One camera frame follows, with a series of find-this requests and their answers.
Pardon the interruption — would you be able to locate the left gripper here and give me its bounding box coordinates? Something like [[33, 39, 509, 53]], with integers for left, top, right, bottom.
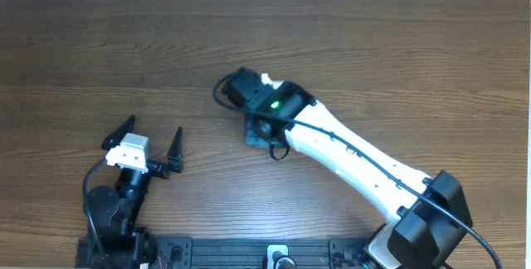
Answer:
[[101, 114, 184, 180]]

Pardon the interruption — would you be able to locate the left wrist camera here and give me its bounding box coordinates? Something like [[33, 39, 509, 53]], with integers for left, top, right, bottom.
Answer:
[[105, 132, 150, 174]]

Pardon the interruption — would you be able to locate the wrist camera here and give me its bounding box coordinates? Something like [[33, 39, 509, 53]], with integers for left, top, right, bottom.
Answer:
[[105, 132, 150, 174], [260, 72, 285, 91]]

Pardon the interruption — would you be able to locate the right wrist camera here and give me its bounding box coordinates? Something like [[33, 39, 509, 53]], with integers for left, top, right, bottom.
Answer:
[[260, 72, 285, 91]]

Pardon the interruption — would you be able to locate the mounting rail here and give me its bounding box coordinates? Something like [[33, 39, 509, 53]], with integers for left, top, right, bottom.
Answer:
[[76, 235, 389, 269]]

